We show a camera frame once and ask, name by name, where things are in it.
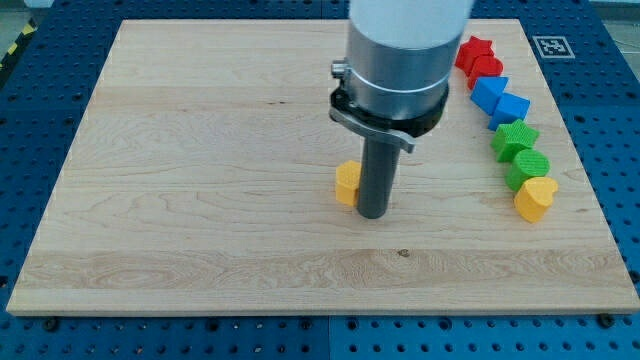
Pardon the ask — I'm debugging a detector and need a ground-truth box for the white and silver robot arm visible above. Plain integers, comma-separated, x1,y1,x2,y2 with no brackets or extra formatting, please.
329,0,474,152

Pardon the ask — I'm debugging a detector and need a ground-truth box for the yellow heart block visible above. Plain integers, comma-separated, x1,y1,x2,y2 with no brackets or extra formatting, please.
514,177,559,223

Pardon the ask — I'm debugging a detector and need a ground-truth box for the yellow block behind pusher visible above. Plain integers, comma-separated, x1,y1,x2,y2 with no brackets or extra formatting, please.
335,160,361,207

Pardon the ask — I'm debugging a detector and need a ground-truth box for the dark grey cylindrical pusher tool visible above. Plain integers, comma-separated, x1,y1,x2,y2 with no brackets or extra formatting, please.
357,139,400,219

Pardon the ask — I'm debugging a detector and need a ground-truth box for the wooden board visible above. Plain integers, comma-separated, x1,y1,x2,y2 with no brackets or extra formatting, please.
7,19,639,317

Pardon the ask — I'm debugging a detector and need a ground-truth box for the blue triangle block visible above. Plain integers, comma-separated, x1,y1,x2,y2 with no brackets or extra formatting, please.
470,76,509,115

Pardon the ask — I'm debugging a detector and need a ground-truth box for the green star block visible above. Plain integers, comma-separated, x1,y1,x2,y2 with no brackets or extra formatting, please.
490,119,540,163

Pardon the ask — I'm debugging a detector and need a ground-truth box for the red cylinder block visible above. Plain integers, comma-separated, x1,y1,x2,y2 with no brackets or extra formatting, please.
467,55,504,90

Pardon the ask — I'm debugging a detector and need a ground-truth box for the blue cube block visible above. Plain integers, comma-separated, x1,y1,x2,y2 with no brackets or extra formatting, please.
488,93,531,131

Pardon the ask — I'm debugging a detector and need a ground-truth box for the red star block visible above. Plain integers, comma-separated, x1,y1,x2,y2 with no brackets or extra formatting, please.
454,36,494,76

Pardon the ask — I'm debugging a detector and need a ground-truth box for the green cylinder block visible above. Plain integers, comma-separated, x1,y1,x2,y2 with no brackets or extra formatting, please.
505,149,550,191

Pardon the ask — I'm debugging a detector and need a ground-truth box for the black white fiducial marker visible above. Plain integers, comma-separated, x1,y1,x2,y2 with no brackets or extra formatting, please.
533,35,575,59

